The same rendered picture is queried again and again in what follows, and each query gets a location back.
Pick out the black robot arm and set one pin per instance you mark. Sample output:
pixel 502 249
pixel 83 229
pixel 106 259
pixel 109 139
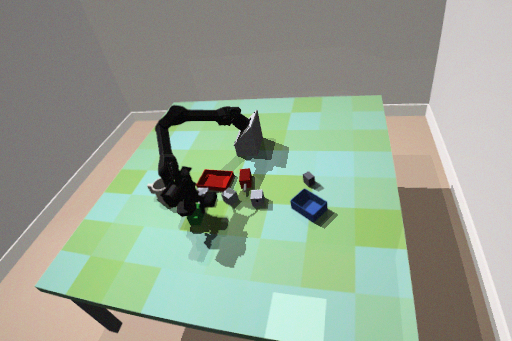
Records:
pixel 168 165

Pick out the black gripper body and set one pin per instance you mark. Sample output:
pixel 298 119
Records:
pixel 207 200

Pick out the red tray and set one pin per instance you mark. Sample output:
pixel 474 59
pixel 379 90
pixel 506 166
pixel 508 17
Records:
pixel 215 180

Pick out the grey mug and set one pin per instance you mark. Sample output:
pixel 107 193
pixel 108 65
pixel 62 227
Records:
pixel 156 188

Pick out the green gauge with short grey pin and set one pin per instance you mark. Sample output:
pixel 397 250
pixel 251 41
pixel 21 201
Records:
pixel 196 218

